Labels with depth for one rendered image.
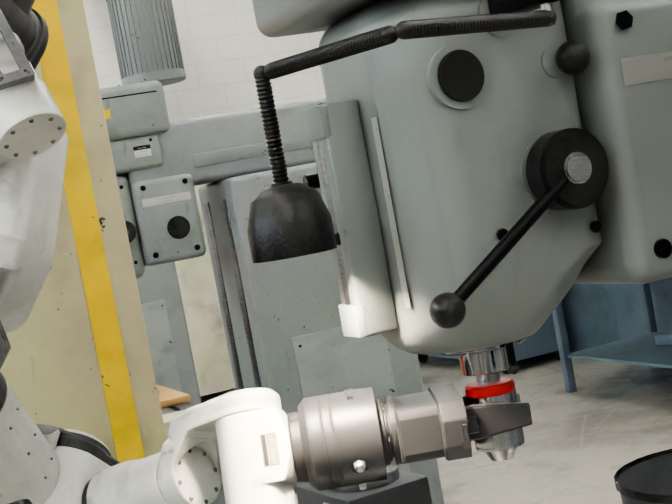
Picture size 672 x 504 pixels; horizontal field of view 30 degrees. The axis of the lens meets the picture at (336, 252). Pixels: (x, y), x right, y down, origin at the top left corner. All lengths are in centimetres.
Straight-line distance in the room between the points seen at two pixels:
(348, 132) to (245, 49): 965
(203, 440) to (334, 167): 31
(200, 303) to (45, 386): 678
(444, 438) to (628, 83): 36
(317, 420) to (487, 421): 16
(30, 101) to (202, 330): 841
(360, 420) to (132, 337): 172
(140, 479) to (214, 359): 834
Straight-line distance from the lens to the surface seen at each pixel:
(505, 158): 108
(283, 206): 101
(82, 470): 133
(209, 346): 957
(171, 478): 122
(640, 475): 339
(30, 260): 123
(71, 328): 279
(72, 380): 280
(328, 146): 109
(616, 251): 114
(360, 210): 110
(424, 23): 93
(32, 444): 126
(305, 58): 99
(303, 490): 167
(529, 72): 110
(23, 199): 124
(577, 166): 108
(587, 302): 868
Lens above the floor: 148
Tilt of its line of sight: 3 degrees down
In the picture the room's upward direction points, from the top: 10 degrees counter-clockwise
